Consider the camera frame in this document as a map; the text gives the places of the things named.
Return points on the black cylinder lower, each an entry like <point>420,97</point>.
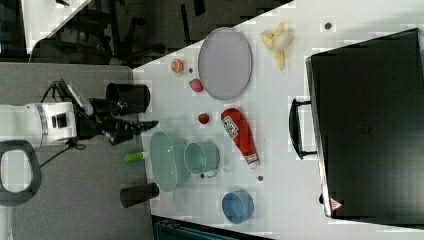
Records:
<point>132,196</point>

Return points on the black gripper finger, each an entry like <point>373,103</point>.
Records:
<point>130,108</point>
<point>137,126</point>

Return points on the black cylinder upper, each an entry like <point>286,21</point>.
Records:
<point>129,93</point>

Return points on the green mug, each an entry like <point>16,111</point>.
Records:
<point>202,158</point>

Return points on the blue bowl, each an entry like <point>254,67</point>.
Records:
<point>237,206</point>

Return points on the red plush strawberry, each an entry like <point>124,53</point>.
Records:
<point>204,118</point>

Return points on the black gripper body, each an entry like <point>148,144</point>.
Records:
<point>99,118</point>

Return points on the black cylinder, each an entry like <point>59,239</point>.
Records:
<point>129,93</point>
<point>132,196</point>

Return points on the green marker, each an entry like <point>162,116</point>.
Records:
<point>136,156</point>

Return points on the pink plush fruit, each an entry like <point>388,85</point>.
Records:
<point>196,85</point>

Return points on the red plush ketchup bottle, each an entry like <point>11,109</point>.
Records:
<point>238,129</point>

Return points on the black toaster oven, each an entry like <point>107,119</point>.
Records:
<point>367,111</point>

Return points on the dark teal crate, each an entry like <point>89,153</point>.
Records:
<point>166,230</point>

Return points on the grey oval plate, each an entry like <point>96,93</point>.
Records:
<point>225,63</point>

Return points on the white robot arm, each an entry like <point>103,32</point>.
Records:
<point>49,124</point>

